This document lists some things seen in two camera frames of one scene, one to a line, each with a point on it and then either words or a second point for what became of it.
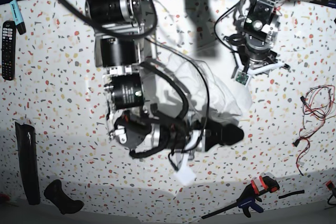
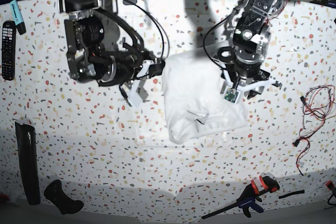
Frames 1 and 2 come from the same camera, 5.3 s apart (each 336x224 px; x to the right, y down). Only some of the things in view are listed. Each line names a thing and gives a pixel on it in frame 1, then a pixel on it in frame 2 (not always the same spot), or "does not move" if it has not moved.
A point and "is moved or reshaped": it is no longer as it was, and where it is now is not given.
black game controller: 54,191 does not move
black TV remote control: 8,50 does not move
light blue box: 18,17 does not move
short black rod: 301,191 does not move
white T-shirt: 177,84 is moved or reshaped
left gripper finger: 264,68 → 258,87
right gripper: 185,137 → 119,67
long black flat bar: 27,135 does not move
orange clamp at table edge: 330,185 does not move
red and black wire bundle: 319,102 does not move
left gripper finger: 235,60 → 231,78
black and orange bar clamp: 259,185 does not move
